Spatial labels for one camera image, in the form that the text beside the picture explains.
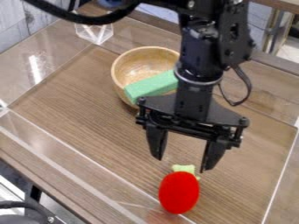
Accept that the clear acrylic tray wall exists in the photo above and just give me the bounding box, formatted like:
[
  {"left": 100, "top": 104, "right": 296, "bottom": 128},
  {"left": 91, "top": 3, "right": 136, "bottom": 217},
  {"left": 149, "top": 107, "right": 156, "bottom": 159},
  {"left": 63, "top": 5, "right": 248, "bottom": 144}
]
[{"left": 0, "top": 108, "right": 195, "bottom": 224}]

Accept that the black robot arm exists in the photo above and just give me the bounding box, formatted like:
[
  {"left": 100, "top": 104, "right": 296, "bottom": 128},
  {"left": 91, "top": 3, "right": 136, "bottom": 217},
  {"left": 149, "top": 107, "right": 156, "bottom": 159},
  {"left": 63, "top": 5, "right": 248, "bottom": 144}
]
[{"left": 24, "top": 0, "right": 255, "bottom": 172}]

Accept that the red plush fruit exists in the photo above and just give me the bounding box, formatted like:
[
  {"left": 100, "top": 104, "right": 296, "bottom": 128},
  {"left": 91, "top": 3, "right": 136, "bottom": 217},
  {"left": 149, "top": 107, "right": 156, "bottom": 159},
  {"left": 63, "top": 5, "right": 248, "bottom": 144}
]
[{"left": 157, "top": 164, "right": 201, "bottom": 214}]

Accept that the wooden bowl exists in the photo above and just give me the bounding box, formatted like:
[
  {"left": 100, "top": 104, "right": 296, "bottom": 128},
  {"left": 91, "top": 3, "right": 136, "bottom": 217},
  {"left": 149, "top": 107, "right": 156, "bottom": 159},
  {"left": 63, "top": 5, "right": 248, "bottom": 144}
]
[{"left": 111, "top": 46, "right": 179, "bottom": 109}]

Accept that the black cable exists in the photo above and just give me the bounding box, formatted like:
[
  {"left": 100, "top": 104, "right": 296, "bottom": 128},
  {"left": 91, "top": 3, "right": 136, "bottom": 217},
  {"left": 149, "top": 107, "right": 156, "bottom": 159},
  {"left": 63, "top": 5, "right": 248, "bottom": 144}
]
[{"left": 217, "top": 65, "right": 254, "bottom": 107}]

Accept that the clear acrylic corner stand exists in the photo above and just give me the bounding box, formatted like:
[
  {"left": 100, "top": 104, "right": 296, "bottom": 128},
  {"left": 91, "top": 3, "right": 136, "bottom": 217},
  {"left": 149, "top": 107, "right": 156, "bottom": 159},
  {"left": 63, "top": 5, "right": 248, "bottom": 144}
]
[{"left": 75, "top": 24, "right": 113, "bottom": 46}]

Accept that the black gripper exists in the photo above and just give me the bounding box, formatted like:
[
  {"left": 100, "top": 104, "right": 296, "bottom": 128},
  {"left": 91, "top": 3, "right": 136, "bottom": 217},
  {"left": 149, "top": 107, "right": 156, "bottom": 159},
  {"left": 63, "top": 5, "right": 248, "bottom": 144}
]
[{"left": 136, "top": 72, "right": 248, "bottom": 173}]

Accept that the green foam block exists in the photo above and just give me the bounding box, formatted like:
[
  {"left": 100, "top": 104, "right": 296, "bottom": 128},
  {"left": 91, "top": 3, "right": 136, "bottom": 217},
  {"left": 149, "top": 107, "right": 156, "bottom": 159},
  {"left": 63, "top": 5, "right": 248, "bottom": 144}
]
[{"left": 124, "top": 70, "right": 179, "bottom": 104}]

